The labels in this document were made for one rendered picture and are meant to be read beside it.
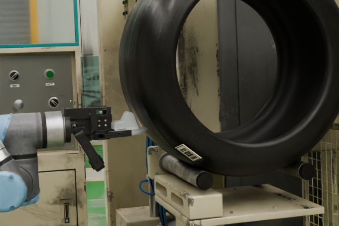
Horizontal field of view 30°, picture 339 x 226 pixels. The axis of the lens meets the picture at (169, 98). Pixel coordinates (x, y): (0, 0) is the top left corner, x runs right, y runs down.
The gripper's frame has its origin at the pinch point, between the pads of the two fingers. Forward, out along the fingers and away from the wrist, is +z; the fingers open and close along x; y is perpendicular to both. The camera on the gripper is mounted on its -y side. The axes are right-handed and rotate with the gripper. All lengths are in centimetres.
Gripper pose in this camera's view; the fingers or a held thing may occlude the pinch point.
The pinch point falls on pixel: (142, 131)
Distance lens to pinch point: 163.8
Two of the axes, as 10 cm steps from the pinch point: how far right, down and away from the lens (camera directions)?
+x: -2.7, -0.4, 9.6
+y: -0.4, -10.0, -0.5
